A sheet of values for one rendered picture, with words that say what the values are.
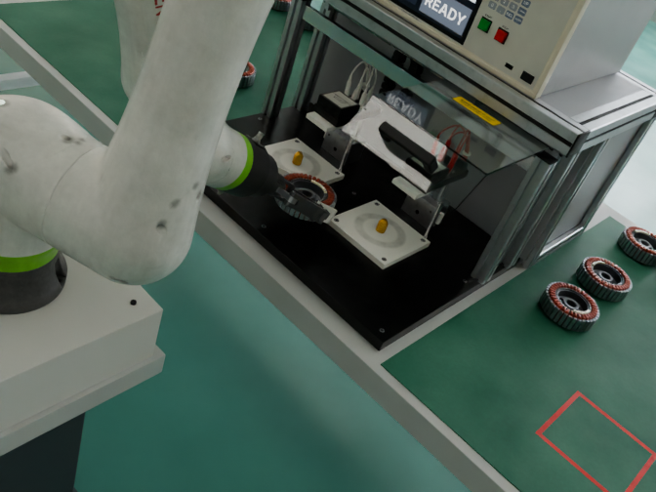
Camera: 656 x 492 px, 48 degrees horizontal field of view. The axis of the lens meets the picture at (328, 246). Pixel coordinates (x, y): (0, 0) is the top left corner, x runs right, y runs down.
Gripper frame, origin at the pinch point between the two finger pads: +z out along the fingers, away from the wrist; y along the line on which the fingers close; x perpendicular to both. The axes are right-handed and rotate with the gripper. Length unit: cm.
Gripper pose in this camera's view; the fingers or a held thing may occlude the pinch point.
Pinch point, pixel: (305, 195)
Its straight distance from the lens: 134.5
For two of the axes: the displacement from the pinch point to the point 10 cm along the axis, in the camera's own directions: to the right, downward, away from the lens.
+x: -5.9, 7.9, 1.5
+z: 4.2, 1.4, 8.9
